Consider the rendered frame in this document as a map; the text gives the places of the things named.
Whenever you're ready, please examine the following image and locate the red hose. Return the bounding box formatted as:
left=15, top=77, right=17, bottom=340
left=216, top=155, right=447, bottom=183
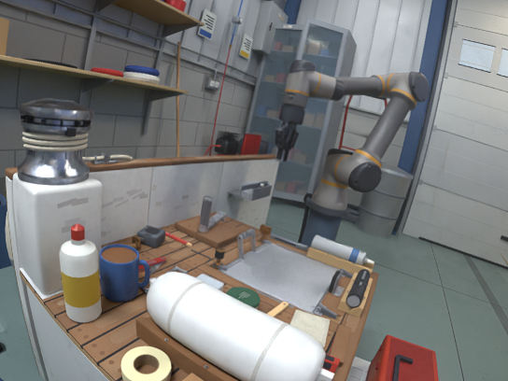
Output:
left=204, top=21, right=235, bottom=157

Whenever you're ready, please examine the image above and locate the white winch plinth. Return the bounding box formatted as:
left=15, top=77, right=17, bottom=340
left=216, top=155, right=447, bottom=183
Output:
left=5, top=167, right=106, bottom=297

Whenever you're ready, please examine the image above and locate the grey glass door cabinet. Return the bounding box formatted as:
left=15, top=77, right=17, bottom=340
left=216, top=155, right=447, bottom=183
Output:
left=245, top=21, right=358, bottom=204

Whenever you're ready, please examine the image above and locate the round green tin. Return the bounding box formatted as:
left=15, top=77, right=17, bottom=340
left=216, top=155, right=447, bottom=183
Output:
left=226, top=286, right=262, bottom=309

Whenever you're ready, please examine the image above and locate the grey deck dog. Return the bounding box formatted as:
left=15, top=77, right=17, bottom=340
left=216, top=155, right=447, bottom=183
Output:
left=327, top=268, right=353, bottom=296

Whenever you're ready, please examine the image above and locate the red handled tool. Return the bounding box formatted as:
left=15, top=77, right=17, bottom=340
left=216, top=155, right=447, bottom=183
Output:
left=138, top=256, right=167, bottom=274

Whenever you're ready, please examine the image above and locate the beige sanding pad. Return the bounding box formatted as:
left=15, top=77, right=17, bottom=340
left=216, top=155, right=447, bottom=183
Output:
left=289, top=308, right=332, bottom=346

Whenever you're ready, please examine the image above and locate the blue mug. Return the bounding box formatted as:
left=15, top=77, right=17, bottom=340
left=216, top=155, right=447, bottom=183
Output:
left=98, top=244, right=151, bottom=303

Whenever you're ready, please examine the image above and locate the grey hatch lid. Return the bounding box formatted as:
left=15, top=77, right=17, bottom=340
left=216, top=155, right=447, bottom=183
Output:
left=217, top=241, right=351, bottom=315

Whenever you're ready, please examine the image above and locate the wooden handle tray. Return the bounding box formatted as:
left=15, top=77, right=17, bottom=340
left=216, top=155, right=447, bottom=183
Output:
left=336, top=273, right=374, bottom=319

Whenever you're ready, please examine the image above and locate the white and blue wall sign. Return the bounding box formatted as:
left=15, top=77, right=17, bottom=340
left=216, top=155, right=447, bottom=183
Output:
left=197, top=8, right=219, bottom=40

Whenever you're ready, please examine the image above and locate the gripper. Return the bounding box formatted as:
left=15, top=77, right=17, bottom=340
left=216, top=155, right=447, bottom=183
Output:
left=275, top=103, right=306, bottom=162

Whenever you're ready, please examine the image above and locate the wooden holster board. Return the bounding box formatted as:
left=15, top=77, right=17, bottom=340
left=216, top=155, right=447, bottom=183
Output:
left=175, top=215, right=258, bottom=248

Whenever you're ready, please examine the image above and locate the wooden broom stick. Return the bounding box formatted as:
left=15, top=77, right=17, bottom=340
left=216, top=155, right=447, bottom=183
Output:
left=175, top=40, right=182, bottom=158

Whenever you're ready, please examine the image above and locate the wooden stir stick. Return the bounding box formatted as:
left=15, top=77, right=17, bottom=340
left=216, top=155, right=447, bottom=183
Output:
left=265, top=301, right=290, bottom=318

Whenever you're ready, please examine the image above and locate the wooden wall shelf unit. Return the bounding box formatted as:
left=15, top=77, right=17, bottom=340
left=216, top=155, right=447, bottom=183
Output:
left=0, top=0, right=205, bottom=136

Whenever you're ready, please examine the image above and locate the grey metal lid handle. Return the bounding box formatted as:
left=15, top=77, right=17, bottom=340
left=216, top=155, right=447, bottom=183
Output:
left=236, top=229, right=259, bottom=260

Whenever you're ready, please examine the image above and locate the grey flat card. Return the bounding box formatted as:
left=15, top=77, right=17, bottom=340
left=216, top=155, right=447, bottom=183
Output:
left=195, top=273, right=226, bottom=289

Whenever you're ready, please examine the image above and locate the black and red compressor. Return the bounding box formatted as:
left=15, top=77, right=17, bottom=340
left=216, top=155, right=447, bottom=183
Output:
left=215, top=131, right=263, bottom=155

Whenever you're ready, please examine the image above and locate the red pencil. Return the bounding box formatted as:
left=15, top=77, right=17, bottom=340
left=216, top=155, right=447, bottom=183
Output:
left=163, top=231, right=194, bottom=248

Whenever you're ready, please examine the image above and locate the grey cleat with rope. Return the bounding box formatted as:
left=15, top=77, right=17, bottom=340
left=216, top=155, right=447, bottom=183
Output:
left=83, top=151, right=133, bottom=166

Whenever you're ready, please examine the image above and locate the blue and white disc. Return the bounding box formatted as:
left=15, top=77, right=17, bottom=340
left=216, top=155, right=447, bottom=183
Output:
left=122, top=64, right=162, bottom=84

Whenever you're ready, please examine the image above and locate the red toolbox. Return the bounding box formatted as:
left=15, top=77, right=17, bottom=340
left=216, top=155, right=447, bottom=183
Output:
left=366, top=334, right=440, bottom=381

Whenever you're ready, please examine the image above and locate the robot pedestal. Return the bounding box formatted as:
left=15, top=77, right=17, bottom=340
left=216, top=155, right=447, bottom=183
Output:
left=299, top=193, right=344, bottom=246

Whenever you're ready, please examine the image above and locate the cream tape roll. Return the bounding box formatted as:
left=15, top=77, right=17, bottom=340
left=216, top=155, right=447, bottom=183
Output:
left=120, top=345, right=174, bottom=381

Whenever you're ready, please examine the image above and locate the chrome winch with rope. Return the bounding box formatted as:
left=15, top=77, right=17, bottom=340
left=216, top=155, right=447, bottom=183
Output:
left=17, top=97, right=94, bottom=186

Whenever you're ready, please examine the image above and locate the grey electrical box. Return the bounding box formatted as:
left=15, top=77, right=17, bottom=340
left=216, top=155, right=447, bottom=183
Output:
left=251, top=0, right=289, bottom=56

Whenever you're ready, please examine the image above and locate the white and yellow wall sign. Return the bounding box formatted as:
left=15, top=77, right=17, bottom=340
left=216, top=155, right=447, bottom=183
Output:
left=238, top=33, right=256, bottom=61

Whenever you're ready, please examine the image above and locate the grey tape measure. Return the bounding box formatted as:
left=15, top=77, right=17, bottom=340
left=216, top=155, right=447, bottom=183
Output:
left=136, top=224, right=166, bottom=247

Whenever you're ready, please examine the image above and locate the white garage door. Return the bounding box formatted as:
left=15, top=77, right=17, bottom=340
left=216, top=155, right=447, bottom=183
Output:
left=400, top=0, right=508, bottom=266

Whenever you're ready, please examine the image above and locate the teak deck locker body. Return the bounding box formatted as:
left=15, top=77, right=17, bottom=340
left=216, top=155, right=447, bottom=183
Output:
left=19, top=215, right=380, bottom=381

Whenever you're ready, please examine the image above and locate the white boat fender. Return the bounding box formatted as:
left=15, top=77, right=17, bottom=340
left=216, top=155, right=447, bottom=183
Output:
left=145, top=271, right=328, bottom=381

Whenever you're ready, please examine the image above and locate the grey holster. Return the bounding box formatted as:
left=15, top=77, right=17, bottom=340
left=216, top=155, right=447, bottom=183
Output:
left=199, top=195, right=216, bottom=233

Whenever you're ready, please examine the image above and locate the red disc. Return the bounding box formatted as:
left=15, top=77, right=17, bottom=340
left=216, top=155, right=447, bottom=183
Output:
left=90, top=66, right=125, bottom=78

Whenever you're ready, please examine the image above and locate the white bulkhead with wooden rail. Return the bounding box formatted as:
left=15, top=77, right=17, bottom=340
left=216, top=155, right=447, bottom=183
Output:
left=84, top=153, right=281, bottom=244

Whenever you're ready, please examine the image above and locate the white bottle red cap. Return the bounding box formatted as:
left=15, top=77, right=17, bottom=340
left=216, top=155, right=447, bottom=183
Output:
left=59, top=223, right=104, bottom=324

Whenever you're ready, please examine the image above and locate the white sealant cartridge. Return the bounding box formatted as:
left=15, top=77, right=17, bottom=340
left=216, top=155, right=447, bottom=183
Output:
left=310, top=233, right=375, bottom=268

